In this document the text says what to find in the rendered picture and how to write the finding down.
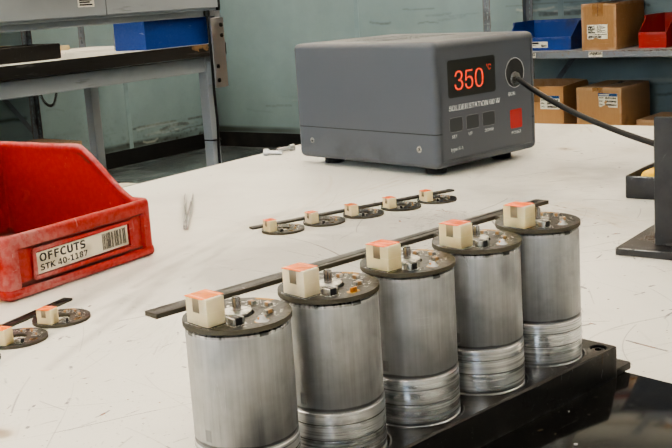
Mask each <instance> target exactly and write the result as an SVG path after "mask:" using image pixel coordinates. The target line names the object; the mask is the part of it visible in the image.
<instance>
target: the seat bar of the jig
mask: <svg viewBox="0 0 672 448"><path fill-rule="evenodd" d="M615 378H617V349H616V346H613V345H609V344H605V343H600V342H596V341H591V340H587V339H583V338H582V359H580V360H579V361H577V362H575V363H572V364H568V365H564V366H558V367H546V368H538V367H526V366H525V385H524V386H523V387H522V388H520V389H518V390H515V391H513V392H510V393H506V394H500V395H493V396H469V395H461V394H460V404H461V406H460V407H461V414H460V416H459V417H457V418H456V419H454V420H452V421H450V422H448V423H445V424H442V425H438V426H433V427H427V428H396V427H390V426H387V442H388V447H387V448H481V447H483V446H484V445H486V444H488V443H490V442H492V441H494V440H496V439H498V438H500V437H502V436H504V435H506V434H508V433H510V432H512V431H514V430H516V429H518V428H520V427H522V426H524V425H526V424H527V423H529V422H531V421H533V420H535V419H537V418H539V417H541V416H543V415H545V414H547V413H549V412H551V411H553V410H555V409H557V408H559V407H561V406H563V405H565V404H567V403H569V402H571V401H572V400H574V399H576V398H578V397H580V396H582V395H584V394H586V393H588V392H590V391H592V390H594V389H596V388H598V387H600V386H602V385H604V384H606V383H608V382H610V381H612V380H614V379H615Z"/></svg>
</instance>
